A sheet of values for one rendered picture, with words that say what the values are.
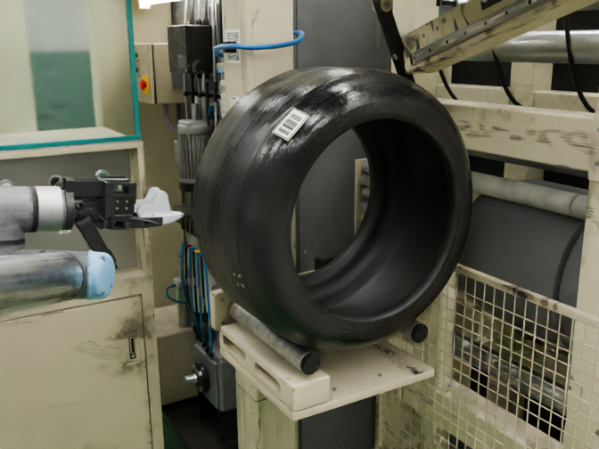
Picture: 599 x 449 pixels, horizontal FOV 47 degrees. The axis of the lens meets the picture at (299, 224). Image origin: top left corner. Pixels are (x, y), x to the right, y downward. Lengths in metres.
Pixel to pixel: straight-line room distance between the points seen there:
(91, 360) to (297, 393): 0.77
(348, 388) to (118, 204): 0.64
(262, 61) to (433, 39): 0.40
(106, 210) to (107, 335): 0.83
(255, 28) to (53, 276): 0.83
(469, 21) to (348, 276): 0.65
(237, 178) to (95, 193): 0.25
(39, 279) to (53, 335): 0.98
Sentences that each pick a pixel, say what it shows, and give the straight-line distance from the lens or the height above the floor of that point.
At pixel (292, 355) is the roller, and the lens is 1.40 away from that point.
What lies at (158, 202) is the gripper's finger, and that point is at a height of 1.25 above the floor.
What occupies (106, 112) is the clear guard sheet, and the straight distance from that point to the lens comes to 1.86.
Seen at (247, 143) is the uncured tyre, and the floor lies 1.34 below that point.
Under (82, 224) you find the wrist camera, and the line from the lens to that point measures 1.19.
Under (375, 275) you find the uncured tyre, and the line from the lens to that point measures 1.67.
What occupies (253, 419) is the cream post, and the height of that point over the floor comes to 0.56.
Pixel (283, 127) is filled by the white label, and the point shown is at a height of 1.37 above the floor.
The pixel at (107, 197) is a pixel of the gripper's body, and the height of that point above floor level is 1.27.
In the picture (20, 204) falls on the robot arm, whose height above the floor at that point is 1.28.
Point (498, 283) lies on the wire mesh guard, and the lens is 1.58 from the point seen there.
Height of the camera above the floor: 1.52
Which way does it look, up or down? 15 degrees down
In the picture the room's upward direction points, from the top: 1 degrees counter-clockwise
